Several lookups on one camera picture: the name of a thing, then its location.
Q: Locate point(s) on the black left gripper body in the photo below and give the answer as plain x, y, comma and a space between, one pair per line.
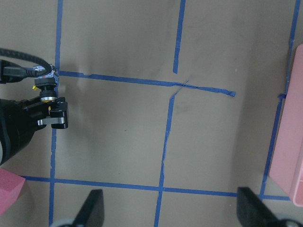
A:
18, 123

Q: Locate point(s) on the yellow push button switch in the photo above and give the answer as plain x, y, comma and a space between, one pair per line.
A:
48, 85

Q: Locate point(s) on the pink foam cube centre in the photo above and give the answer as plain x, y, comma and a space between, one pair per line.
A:
10, 188

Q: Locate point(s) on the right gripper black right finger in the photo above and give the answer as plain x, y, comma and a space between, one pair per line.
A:
252, 212

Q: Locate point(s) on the pink plastic bin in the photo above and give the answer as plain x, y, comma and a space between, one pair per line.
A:
287, 163

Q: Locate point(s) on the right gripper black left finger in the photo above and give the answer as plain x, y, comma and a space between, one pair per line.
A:
91, 213

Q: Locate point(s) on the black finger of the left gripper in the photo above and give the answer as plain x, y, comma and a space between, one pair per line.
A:
56, 114

